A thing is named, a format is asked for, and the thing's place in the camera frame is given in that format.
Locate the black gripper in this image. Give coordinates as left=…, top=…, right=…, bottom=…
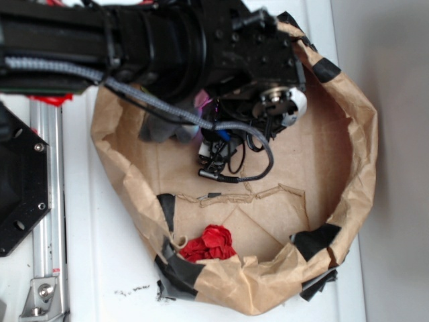
left=198, top=1, right=307, bottom=183

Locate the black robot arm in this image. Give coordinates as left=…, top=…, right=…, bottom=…
left=1, top=1, right=307, bottom=183

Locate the grey plush bunny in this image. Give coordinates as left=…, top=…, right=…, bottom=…
left=139, top=90, right=210, bottom=144

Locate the red crumpled paper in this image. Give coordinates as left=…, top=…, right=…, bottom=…
left=180, top=225, right=237, bottom=263

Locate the white tray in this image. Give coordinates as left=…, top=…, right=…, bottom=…
left=62, top=1, right=367, bottom=321

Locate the grey braided cable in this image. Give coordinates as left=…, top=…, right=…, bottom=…
left=5, top=56, right=274, bottom=184

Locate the brown paper bag enclosure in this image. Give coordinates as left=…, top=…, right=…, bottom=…
left=91, top=13, right=378, bottom=315

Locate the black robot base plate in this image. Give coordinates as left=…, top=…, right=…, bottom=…
left=1, top=104, right=50, bottom=258

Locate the aluminium extrusion rail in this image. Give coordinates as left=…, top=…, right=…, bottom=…
left=28, top=97, right=68, bottom=279

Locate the metal corner bracket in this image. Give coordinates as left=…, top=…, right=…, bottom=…
left=19, top=276, right=68, bottom=321

